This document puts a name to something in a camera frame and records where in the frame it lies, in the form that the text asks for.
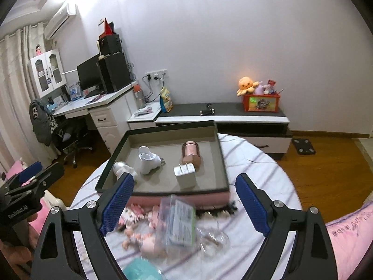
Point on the blue packet box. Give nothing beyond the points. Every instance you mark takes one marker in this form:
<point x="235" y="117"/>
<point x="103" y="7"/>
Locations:
<point x="74" y="92"/>

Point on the white rounded object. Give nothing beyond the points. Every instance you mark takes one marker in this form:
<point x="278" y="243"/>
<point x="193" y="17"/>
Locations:
<point x="56" y="200"/>

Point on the white plush toy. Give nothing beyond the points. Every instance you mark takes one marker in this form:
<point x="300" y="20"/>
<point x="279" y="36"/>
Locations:
<point x="122" y="167"/>

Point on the grey bottle with red cap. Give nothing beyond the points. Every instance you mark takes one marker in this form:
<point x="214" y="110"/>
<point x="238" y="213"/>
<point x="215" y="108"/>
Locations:
<point x="140" y="96"/>

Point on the white desk with drawers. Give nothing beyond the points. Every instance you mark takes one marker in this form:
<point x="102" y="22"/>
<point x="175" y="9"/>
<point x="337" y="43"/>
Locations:
<point x="107" y="122"/>

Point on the beige curtain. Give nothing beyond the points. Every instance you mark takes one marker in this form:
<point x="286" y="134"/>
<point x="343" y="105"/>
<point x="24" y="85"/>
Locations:
<point x="14" y="93"/>

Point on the black speaker box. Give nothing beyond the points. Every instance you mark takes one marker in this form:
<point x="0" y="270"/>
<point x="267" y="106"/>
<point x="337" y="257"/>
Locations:
<point x="109" y="45"/>

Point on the black computer tower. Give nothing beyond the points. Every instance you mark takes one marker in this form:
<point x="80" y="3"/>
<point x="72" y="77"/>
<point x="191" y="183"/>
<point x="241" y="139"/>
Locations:
<point x="115" y="73"/>

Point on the clear plastic wrapper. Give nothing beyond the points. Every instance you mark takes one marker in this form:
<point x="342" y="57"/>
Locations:
<point x="212" y="240"/>

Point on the light teal soft item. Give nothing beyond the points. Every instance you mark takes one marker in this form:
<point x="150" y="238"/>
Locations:
<point x="140" y="269"/>

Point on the white air conditioner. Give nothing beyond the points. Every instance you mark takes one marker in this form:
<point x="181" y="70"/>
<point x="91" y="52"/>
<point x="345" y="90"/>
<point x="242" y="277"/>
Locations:
<point x="59" y="19"/>

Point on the rose gold cylinder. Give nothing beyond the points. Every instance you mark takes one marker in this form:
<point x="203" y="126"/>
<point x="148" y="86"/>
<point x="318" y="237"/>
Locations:
<point x="191" y="154"/>

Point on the yellow snack bag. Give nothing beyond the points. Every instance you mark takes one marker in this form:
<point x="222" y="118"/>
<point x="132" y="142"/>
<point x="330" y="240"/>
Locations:
<point x="166" y="100"/>

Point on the low white and black cabinet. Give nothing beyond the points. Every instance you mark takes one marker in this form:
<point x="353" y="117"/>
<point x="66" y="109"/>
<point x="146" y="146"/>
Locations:
<point x="233" y="110"/>

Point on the white wall charger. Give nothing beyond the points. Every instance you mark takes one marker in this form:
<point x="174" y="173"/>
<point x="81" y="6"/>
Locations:
<point x="186" y="178"/>

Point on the red toy box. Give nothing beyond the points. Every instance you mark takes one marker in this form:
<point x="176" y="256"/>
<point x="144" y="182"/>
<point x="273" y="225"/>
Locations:
<point x="260" y="103"/>

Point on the dark grey jacket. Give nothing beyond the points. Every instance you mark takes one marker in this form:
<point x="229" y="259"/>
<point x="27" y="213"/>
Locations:
<point x="39" y="119"/>

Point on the black dumbbell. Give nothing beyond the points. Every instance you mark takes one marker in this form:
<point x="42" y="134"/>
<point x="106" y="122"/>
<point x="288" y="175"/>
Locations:
<point x="207" y="112"/>

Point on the pink printed blanket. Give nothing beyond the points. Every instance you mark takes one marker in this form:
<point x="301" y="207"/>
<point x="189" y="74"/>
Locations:
<point x="349" y="239"/>

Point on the black flowered hair clip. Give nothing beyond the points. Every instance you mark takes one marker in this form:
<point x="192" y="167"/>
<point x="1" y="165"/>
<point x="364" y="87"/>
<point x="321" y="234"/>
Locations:
<point x="227" y="208"/>

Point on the pink box with dark rim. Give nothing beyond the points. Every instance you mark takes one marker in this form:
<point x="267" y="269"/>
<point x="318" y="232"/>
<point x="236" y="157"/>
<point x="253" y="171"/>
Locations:
<point x="209" y="151"/>

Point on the papers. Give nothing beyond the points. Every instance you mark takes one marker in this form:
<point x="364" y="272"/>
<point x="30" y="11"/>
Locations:
<point x="144" y="111"/>

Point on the black computer monitor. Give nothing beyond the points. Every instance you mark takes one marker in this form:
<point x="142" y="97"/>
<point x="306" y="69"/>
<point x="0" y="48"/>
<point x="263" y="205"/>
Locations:
<point x="89" y="74"/>

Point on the pink plush toy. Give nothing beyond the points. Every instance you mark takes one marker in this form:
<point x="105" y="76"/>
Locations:
<point x="260" y="87"/>

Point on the black office chair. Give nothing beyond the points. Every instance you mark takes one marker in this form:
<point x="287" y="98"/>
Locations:
<point x="72" y="140"/>

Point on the pink block toy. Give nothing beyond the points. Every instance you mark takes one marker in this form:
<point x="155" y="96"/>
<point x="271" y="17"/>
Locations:
<point x="153" y="217"/>

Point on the red triangular flag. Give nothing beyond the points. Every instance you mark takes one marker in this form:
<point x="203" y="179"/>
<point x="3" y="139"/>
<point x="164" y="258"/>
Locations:
<point x="106" y="29"/>

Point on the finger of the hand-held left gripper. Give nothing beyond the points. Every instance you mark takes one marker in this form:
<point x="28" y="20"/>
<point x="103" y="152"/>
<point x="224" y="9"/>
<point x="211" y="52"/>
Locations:
<point x="49" y="175"/>
<point x="30" y="170"/>

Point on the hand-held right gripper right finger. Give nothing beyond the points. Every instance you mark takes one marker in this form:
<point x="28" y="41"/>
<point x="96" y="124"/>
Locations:
<point x="252" y="210"/>

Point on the clear plastic case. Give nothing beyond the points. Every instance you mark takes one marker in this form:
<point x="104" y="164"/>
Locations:
<point x="177" y="221"/>

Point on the pink pig figurine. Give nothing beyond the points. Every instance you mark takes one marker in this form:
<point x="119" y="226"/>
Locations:
<point x="145" y="245"/>

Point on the small block doll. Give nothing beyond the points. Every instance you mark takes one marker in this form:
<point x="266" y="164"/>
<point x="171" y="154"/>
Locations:
<point x="132" y="214"/>

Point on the black bathroom scale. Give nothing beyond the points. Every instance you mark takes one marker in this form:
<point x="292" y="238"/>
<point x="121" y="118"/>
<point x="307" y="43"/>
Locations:
<point x="304" y="146"/>

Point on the pink cloth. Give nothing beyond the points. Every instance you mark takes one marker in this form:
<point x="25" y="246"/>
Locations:
<point x="36" y="223"/>

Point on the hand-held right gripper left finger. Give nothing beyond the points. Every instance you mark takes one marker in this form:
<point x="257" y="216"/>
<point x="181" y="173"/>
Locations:
<point x="116" y="207"/>

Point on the white wall outlet strip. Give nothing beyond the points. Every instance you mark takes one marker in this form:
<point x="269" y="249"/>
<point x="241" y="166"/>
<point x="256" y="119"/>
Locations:
<point x="157" y="73"/>

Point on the white glass-door cabinet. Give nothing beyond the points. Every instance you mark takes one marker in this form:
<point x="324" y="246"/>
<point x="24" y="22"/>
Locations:
<point x="48" y="64"/>

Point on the orange octopus plush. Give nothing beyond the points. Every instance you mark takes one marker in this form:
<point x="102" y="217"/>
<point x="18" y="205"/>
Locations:
<point x="246" y="84"/>

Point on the small doll figure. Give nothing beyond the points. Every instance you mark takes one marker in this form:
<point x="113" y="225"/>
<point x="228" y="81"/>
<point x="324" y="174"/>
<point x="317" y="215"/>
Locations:
<point x="38" y="51"/>

